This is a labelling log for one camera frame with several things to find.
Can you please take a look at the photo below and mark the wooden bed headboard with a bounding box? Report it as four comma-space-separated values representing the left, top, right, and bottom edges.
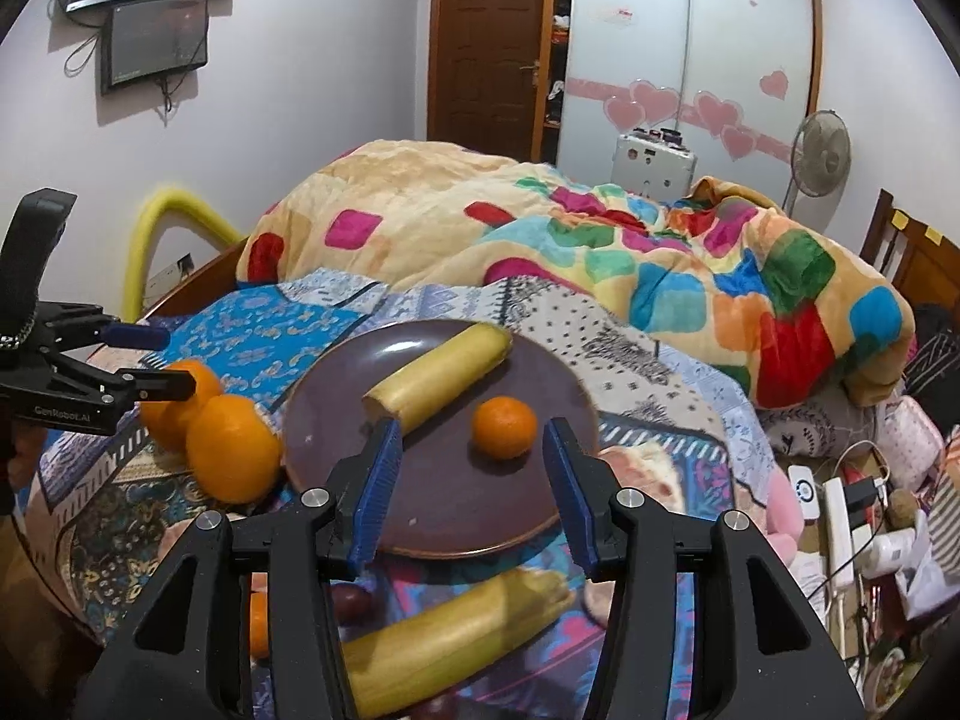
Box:
859, 188, 960, 328

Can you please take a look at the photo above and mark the pink pomelo segment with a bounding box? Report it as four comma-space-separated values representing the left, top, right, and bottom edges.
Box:
599, 440, 686, 514

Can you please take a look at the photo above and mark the colourful patchwork blanket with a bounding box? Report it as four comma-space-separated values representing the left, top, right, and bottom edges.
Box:
236, 140, 914, 410

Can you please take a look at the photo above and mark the yellow foam tube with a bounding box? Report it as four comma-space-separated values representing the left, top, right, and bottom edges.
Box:
121, 185, 244, 322

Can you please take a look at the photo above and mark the small tangerine on plate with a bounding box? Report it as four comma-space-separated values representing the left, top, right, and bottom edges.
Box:
470, 397, 539, 461

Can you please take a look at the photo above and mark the standing electric fan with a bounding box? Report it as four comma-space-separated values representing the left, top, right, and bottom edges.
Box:
782, 109, 851, 218

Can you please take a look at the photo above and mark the long yellow banana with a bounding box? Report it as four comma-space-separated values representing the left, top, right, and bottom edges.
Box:
342, 567, 574, 718

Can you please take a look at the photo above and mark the small wall monitor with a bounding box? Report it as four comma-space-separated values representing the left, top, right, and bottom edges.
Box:
99, 0, 210, 94

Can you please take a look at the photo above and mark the white wardrobe with hearts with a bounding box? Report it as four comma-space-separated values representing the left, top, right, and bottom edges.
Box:
556, 0, 815, 200

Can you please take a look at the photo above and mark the dark purple round plate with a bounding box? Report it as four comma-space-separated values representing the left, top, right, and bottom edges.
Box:
283, 320, 599, 559

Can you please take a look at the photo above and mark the large orange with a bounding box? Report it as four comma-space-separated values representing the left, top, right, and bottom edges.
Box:
139, 359, 223, 454
185, 394, 283, 505

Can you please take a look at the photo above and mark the small tangerine on cloth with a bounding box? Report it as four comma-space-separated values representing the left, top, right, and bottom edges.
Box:
249, 592, 270, 661

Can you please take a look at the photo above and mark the brown wooden door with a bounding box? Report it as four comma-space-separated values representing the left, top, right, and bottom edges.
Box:
427, 0, 553, 161

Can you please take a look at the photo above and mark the dark purple plum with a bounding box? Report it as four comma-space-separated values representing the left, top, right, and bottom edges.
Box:
331, 582, 376, 628

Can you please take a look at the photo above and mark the white power strip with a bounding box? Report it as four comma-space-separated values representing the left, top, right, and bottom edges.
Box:
823, 478, 854, 593

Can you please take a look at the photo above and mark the white box appliance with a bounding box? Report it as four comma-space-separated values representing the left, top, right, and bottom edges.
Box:
612, 127, 698, 202

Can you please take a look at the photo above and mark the yellow banana piece on plate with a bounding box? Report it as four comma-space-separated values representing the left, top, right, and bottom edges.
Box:
361, 323, 512, 436

